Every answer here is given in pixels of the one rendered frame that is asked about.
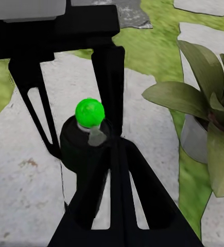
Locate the pot plant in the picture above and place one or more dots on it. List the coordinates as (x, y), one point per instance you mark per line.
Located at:
(202, 136)

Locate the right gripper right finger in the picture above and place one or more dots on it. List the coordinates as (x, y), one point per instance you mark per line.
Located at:
(167, 225)

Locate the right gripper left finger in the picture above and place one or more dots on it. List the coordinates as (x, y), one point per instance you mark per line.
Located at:
(75, 228)

